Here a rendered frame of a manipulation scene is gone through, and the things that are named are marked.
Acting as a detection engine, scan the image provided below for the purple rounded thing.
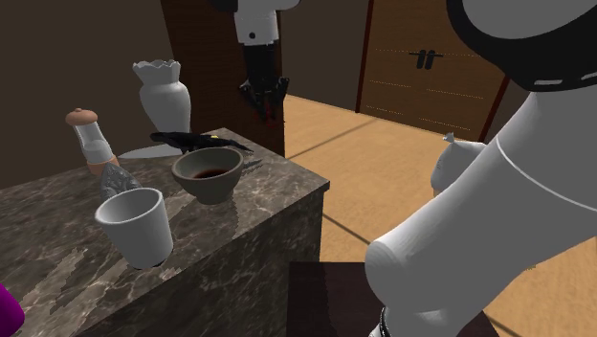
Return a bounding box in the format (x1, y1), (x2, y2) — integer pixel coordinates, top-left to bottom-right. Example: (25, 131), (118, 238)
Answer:
(0, 282), (27, 337)

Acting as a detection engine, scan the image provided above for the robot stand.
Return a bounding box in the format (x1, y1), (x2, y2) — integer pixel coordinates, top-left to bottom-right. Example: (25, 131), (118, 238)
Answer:
(286, 260), (501, 337)

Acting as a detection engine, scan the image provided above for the white cup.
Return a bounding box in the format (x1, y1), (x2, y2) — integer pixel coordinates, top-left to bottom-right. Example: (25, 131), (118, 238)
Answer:
(94, 187), (175, 271)

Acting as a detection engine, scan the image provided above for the white scalloped vase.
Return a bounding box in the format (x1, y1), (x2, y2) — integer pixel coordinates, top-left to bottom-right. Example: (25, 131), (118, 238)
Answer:
(132, 58), (193, 135)

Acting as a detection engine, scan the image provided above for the wooden door with black handles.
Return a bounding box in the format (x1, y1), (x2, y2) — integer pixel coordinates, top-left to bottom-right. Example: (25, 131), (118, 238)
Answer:
(355, 0), (511, 143)

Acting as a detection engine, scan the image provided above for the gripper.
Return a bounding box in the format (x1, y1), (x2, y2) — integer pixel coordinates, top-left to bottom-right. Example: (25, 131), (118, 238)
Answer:
(238, 41), (291, 125)

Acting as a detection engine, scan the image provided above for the marble counter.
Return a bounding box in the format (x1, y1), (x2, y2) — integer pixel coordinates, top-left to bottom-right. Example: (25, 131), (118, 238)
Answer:
(0, 126), (331, 337)

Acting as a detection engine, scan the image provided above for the pepper grinder with tan cap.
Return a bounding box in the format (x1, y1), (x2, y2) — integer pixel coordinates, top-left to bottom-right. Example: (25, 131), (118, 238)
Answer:
(64, 107), (121, 176)

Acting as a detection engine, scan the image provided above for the grey ornate leaf-shaped piece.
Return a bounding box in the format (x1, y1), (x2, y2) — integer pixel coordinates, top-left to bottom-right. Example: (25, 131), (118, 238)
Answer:
(99, 161), (143, 203)

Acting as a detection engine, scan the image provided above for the white sack-shaped thing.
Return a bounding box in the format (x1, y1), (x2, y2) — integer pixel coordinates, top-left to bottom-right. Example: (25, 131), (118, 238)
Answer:
(428, 131), (487, 197)

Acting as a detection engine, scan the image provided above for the brown bowl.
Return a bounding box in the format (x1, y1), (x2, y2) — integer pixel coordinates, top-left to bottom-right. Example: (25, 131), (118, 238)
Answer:
(170, 146), (245, 206)

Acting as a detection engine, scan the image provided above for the black lizard figure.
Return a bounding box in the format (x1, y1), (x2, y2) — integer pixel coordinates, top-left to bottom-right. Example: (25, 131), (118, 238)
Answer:
(149, 130), (255, 156)

